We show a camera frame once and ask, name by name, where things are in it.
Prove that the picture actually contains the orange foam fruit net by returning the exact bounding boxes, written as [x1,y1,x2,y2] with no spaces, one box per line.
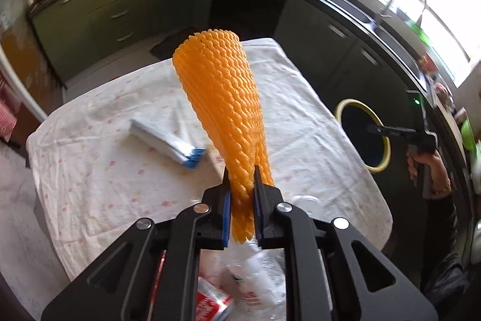
[172,28,275,245]

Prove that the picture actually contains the red soda can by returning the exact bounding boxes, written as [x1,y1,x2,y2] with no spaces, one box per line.
[195,275,235,321]

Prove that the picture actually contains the clear plastic piece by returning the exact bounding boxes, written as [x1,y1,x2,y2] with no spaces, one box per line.
[291,194,327,220]

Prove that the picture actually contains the white and blue packet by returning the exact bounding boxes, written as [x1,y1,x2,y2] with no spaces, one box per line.
[130,118,207,169]

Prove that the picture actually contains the green sink cabinet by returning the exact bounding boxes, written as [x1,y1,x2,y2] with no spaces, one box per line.
[274,0,470,269]

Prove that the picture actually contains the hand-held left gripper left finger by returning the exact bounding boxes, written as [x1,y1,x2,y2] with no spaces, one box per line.
[41,167,231,321]

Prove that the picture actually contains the clear plastic water bottle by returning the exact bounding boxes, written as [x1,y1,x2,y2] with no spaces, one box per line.
[225,248,288,310]

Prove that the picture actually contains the green plastic bowl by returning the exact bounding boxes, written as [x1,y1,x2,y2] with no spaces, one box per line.
[460,118,479,152]

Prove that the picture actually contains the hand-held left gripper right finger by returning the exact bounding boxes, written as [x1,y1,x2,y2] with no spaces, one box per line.
[253,165,438,321]

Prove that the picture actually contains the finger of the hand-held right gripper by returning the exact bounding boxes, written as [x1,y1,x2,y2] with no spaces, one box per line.
[366,123,418,141]

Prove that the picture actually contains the dark floor mat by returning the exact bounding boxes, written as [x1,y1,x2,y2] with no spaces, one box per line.
[150,26,200,60]

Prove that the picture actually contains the person's right hand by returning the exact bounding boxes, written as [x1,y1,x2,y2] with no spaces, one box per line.
[406,150,452,194]

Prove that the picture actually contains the yellow-rimmed blue bin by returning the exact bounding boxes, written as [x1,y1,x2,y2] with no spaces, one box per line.
[334,98,391,174]

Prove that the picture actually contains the person's right forearm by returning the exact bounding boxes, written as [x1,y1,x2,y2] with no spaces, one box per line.
[421,193,470,303]

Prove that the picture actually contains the steel sink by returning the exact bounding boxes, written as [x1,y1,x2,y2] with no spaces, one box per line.
[301,0,425,81]

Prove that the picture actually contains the green drawer cabinet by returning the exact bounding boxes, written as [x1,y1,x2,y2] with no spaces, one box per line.
[30,0,219,81]

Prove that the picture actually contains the white floral tablecloth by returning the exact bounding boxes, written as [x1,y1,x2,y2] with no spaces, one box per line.
[26,38,393,321]

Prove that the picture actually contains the red checkered cloth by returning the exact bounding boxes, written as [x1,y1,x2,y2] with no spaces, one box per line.
[0,76,19,141]

